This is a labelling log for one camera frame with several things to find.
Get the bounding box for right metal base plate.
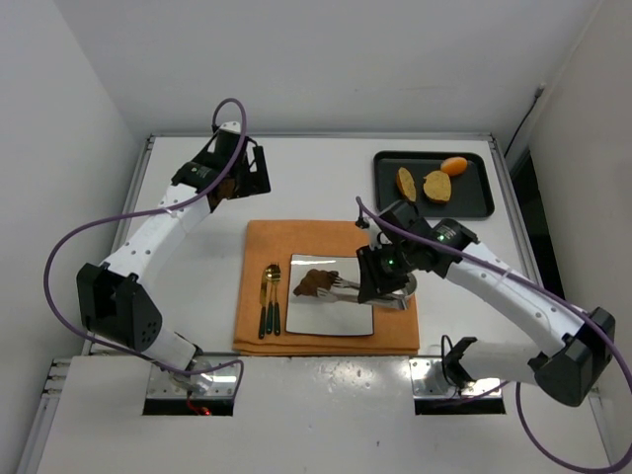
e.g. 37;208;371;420
409;356;503;401

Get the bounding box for dark brown bread piece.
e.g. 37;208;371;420
292;269;339;297

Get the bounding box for gold spoon green handle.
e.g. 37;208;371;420
265;264;280;334

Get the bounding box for bread slice left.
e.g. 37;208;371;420
396;167;417;202

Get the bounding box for orange round bun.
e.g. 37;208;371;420
439;156;468;177

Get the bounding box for bread slice middle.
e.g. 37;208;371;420
423;171;451;203

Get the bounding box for black wall cable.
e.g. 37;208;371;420
506;86;544;149

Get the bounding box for metal serving tongs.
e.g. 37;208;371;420
316;276;412;310

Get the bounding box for black tray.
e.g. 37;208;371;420
373;151;495;219

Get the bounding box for metal cup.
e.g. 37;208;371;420
401;273;418;301

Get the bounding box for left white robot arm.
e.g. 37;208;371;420
77;121;271;394

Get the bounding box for white square plate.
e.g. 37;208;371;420
285;254;374;337

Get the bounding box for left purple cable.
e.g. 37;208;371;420
42;98;248;396

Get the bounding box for gold knife green handle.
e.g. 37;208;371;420
258;269;268;340

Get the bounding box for bread slice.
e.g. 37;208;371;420
396;167;417;202
423;171;451;203

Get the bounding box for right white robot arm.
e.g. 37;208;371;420
355;200;615;407

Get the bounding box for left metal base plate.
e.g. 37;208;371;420
146;355;240;401

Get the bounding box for metal base plate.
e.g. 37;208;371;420
146;355;240;401
409;356;503;401

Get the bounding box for gold fork green handle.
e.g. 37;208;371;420
272;264;281;336

